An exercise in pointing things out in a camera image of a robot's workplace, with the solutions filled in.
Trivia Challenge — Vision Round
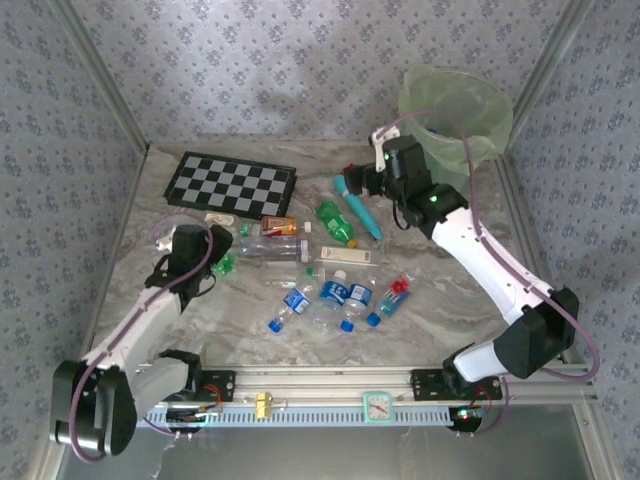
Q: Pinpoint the blue toy microphone red top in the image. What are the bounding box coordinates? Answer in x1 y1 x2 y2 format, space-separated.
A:
333 162 384 242

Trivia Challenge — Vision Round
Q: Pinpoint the large clear bottle white cap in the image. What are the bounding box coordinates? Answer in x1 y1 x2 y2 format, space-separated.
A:
237 235 311 263

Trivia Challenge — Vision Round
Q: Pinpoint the blue label water bottle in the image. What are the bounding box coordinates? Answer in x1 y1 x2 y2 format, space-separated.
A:
268 285 314 334
339 283 375 334

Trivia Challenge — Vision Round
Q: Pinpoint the blue label bottle white cap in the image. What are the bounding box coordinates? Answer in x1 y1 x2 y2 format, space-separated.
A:
312 269 350 335

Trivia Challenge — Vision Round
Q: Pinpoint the red and blue label bottle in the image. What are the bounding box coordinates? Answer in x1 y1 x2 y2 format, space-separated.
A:
366 274 415 327

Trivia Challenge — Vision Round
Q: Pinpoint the grey mesh waste bin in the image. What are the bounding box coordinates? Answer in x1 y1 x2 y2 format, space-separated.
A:
399 117 476 201

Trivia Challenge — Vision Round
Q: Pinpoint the green bag trash bin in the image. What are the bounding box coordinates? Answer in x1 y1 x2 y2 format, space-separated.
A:
397 63 515 176

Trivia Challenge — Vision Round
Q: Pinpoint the black and grey chessboard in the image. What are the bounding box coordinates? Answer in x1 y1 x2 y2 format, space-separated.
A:
163 151 297 220

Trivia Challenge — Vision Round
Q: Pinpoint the orange label tea bottle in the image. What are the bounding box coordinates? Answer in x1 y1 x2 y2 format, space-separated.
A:
261 215 312 238

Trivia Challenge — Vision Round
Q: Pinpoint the clear bottle green cap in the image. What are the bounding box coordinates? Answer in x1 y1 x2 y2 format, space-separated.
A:
262 260 327 290

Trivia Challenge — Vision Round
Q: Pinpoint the black controller board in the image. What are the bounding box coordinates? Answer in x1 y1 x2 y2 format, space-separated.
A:
448 405 487 432
166 405 225 427

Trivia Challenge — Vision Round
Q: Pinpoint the mint green square clock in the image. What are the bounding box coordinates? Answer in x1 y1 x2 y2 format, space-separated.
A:
361 389 396 427

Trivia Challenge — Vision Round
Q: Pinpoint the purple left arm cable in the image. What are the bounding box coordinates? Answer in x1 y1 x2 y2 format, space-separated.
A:
69 213 216 464

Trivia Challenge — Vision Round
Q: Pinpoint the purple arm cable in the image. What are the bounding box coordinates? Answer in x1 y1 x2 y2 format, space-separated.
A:
378 110 601 437
69 213 216 464

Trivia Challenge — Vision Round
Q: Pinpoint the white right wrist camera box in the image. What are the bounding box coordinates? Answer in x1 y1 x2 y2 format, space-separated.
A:
369 124 401 149

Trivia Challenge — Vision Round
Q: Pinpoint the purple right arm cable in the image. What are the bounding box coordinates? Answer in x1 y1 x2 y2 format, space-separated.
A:
378 110 601 437

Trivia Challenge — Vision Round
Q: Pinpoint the aluminium table side rail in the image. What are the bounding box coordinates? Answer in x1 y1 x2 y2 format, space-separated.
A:
84 144 151 361
492 152 589 366

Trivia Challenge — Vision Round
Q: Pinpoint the aluminium frame post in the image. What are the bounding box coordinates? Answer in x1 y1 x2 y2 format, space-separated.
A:
47 0 151 154
504 0 599 154

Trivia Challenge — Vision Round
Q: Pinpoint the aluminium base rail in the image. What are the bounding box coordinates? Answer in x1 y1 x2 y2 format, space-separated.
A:
199 363 599 407

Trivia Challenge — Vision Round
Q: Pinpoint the grey slotted cable duct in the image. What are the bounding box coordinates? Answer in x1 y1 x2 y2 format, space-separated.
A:
142 402 484 430

